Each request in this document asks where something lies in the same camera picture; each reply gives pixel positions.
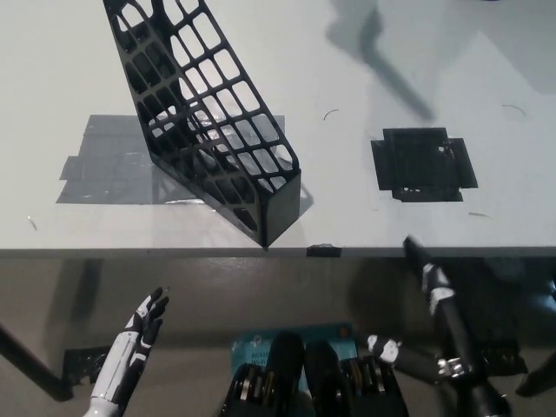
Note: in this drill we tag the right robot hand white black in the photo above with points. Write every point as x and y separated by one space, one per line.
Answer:
452 330

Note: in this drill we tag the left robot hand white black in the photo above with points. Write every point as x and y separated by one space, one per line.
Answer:
126 356

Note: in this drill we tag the teal box on robot torso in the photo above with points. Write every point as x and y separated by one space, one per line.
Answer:
256 347

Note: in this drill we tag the black robot torso blocks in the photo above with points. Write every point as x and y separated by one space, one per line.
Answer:
317 382

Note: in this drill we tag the black lattice magazine stand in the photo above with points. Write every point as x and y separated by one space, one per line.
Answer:
278 208

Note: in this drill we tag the black table leg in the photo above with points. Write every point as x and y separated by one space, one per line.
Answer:
35 369
538 378

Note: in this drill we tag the black tape square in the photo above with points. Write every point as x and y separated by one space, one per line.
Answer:
417 165

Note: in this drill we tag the grey tape patch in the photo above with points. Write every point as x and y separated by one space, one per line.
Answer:
104 147

